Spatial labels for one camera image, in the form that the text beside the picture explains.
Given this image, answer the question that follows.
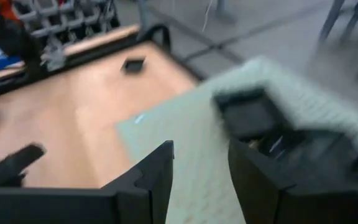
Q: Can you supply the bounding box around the grey storage rack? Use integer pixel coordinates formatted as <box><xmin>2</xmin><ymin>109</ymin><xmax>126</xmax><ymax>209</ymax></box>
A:
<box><xmin>11</xmin><ymin>0</ymin><xmax>121</xmax><ymax>43</ymax></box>

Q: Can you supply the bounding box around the black deep square mini plate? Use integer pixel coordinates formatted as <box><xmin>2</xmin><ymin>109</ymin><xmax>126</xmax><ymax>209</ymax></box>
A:
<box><xmin>250</xmin><ymin>130</ymin><xmax>358</xmax><ymax>178</ymax></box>

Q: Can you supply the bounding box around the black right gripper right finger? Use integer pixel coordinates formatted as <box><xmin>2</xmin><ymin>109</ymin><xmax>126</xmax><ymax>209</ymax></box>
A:
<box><xmin>227</xmin><ymin>136</ymin><xmax>358</xmax><ymax>224</ymax></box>

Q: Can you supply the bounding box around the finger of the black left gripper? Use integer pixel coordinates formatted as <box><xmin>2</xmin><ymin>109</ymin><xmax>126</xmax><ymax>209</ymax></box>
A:
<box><xmin>0</xmin><ymin>144</ymin><xmax>47</xmax><ymax>189</ymax></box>

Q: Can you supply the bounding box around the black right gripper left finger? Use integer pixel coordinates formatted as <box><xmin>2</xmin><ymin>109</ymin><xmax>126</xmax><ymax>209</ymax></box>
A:
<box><xmin>0</xmin><ymin>140</ymin><xmax>175</xmax><ymax>224</ymax></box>

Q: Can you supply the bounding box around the black small square mini plate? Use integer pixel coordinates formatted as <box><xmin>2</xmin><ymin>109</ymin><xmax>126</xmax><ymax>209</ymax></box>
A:
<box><xmin>121</xmin><ymin>57</ymin><xmax>147</xmax><ymax>75</ymax></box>

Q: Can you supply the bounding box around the black wavy square mini plate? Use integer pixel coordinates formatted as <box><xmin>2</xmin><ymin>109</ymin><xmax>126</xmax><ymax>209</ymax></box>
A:
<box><xmin>213</xmin><ymin>88</ymin><xmax>295</xmax><ymax>141</ymax></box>

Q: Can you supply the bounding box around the orange object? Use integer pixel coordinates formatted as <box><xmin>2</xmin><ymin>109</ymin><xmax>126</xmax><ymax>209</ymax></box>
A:
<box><xmin>0</xmin><ymin>0</ymin><xmax>21</xmax><ymax>22</ymax></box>

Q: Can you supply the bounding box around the pale green perforated metal shelf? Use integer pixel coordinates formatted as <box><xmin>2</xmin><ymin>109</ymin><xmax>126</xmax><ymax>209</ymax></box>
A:
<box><xmin>115</xmin><ymin>57</ymin><xmax>358</xmax><ymax>224</ymax></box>

